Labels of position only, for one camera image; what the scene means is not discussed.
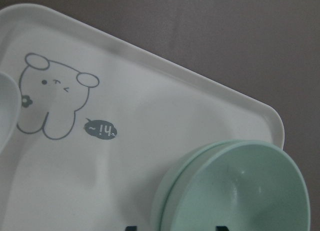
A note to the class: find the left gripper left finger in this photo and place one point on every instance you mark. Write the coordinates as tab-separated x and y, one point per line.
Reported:
131	228

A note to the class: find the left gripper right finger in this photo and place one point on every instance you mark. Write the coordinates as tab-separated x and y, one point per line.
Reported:
222	228

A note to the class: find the green bowl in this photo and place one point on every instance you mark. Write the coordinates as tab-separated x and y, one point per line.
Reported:
245	186
171	176

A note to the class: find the green bowl on tray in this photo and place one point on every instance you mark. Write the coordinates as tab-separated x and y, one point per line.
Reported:
171	176

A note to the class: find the cream serving tray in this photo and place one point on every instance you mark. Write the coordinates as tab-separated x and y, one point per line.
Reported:
102	121

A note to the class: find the white ceramic spoon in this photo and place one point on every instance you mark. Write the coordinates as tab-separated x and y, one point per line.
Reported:
10	107

